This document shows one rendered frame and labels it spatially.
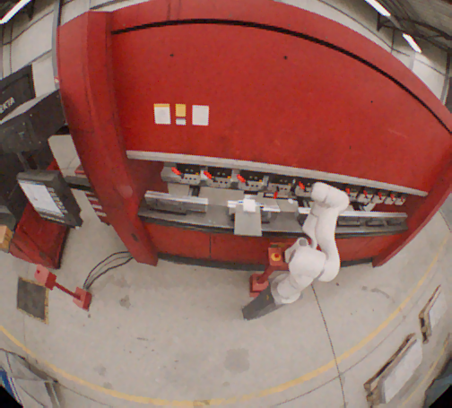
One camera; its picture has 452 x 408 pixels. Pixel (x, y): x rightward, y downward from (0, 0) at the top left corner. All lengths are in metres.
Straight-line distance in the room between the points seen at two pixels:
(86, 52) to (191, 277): 2.12
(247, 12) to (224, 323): 2.33
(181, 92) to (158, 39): 0.31
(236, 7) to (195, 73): 0.39
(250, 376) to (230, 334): 0.57
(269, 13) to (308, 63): 0.30
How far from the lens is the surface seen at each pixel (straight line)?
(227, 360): 2.07
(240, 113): 0.97
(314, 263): 0.78
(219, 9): 0.90
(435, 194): 2.54
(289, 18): 0.92
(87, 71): 0.96
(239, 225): 1.28
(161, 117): 1.05
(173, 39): 0.95
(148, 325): 2.13
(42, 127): 0.95
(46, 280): 1.84
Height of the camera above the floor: 2.04
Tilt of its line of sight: 42 degrees down
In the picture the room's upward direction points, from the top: 7 degrees clockwise
